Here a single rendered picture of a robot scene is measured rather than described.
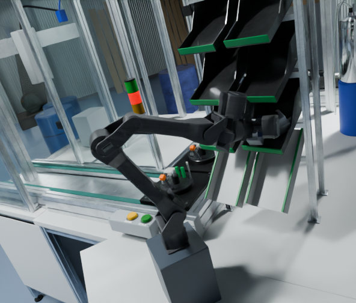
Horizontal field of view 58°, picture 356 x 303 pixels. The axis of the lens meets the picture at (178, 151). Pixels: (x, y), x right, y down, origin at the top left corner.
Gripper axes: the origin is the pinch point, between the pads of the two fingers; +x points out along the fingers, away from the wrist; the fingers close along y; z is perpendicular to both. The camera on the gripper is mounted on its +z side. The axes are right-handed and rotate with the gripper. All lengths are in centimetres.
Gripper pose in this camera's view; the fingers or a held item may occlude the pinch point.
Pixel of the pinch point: (252, 125)
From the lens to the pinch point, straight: 97.2
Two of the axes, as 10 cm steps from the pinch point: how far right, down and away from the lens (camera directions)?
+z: -0.9, -9.8, -1.7
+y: -8.1, -0.2, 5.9
